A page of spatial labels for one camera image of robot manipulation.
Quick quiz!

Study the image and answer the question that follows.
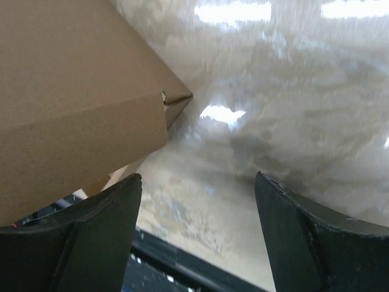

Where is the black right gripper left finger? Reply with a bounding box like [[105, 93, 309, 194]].
[[1, 173, 142, 291]]

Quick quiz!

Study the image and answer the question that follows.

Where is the brown cardboard box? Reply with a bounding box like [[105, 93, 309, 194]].
[[1, 1, 192, 226]]

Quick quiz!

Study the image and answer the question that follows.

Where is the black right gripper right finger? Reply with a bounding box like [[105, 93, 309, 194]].
[[255, 173, 388, 291]]

